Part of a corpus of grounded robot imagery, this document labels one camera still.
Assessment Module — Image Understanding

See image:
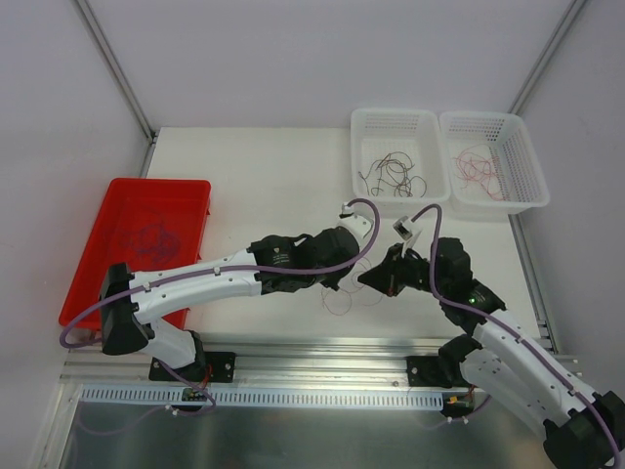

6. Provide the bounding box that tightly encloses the wire bundle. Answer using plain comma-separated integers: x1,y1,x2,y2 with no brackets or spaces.
319,258,387,317

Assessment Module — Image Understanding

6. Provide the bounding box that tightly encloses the dark purple single wire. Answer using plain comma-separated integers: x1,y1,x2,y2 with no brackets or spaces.
104,207,185,268

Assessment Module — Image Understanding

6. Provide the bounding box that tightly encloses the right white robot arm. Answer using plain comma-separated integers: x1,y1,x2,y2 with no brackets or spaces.
358,237,624,468

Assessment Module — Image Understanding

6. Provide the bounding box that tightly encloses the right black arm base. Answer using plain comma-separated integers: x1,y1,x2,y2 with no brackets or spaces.
405,356,449,388

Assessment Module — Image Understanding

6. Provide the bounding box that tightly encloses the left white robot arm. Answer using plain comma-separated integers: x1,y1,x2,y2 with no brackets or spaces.
100,226,365,380

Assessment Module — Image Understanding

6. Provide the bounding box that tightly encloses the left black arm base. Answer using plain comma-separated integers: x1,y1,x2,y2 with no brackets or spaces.
148,351,237,384

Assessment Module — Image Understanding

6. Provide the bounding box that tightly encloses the left white plastic basket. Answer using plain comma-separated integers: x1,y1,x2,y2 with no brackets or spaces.
350,107,451,209

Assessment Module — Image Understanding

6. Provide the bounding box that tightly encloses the white plastic basket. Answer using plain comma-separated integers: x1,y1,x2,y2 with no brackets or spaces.
438,110,550,219
350,107,451,209

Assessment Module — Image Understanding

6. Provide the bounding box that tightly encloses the right white plastic basket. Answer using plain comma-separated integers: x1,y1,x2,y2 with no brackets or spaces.
438,110,550,219

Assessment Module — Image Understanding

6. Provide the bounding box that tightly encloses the red plastic tray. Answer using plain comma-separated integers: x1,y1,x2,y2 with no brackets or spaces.
59,178,211,326

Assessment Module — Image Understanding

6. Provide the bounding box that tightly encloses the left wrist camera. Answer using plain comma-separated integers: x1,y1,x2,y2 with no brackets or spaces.
337,202,374,244

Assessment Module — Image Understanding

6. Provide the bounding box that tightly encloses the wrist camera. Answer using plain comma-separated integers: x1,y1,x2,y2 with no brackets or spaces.
337,202,374,244
393,216,423,251

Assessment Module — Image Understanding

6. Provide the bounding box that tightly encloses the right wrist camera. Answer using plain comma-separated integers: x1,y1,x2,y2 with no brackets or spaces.
393,216,423,251

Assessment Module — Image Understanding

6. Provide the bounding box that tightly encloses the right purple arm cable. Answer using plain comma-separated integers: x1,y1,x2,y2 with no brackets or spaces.
408,203,625,458

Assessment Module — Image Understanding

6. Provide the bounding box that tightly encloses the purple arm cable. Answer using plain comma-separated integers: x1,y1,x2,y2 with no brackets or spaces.
59,198,382,421
408,203,625,458

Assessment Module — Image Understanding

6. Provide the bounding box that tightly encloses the aluminium table rail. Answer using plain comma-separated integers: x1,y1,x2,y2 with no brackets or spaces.
61,334,448,390

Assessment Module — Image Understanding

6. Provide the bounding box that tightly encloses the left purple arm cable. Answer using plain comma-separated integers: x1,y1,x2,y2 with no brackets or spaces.
59,198,382,421

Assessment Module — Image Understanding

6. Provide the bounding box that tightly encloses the right aluminium frame post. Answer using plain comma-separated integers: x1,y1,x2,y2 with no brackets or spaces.
508,0,591,116

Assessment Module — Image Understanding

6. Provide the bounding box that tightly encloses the aluminium frame post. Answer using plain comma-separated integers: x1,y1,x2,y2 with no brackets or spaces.
72,0,157,144
508,0,591,116

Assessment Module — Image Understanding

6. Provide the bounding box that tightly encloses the left aluminium frame post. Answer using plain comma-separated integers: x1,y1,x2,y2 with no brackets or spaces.
72,0,157,144

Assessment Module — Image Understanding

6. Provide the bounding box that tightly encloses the white slotted cable duct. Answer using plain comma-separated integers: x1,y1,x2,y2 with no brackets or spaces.
80,384,444,411

